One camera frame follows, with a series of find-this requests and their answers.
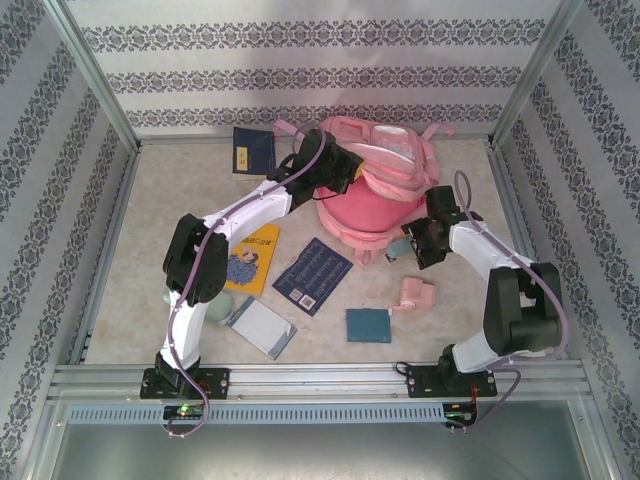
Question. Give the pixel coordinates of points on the small pale teal box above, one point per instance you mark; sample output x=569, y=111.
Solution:
x=396, y=251

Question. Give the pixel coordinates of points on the pink backpack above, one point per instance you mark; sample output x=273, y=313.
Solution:
x=370, y=210

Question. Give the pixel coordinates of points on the pink pencil sharpener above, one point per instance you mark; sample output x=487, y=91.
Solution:
x=419, y=295

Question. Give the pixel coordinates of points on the navy book with yellow label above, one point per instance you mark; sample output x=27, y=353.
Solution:
x=252, y=150

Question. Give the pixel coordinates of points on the teal square notebook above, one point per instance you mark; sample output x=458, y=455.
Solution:
x=368, y=325

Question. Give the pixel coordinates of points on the navy book with white text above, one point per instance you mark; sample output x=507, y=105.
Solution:
x=312, y=275

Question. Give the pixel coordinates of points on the yellow illustrated book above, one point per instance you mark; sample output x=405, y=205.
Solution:
x=255, y=265

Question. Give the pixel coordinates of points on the pale green case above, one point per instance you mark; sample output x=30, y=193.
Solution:
x=221, y=310

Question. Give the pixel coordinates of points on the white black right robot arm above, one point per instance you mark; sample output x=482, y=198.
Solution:
x=520, y=310

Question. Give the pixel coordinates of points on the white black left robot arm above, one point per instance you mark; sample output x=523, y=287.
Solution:
x=197, y=260

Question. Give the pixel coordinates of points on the right controller board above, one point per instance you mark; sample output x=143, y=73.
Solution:
x=460, y=412

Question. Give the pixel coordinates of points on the controller board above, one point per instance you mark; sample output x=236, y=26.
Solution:
x=460, y=412
x=184, y=411

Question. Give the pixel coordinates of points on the grey metal sheet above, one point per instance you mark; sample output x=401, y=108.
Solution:
x=320, y=455

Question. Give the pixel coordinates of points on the left controller board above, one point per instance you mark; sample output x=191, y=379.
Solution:
x=184, y=411

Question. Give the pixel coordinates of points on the aluminium right side rail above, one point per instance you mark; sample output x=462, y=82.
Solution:
x=500, y=165

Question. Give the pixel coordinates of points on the aluminium rear rail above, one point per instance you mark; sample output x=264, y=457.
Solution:
x=470, y=138

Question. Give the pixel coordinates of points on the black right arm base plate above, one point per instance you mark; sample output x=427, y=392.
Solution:
x=422, y=382

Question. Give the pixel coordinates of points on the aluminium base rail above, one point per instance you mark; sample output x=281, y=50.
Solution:
x=320, y=380

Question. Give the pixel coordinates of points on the aluminium right corner post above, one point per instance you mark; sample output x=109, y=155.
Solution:
x=531, y=75

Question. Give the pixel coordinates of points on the aluminium corner post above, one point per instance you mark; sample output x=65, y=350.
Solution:
x=100, y=85
x=531, y=75

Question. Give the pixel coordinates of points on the aluminium left corner post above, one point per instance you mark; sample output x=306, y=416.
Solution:
x=100, y=85

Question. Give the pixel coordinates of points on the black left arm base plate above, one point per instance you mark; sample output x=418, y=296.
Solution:
x=215, y=382

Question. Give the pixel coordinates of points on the aluminium left side rail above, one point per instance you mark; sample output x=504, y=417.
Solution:
x=82, y=345

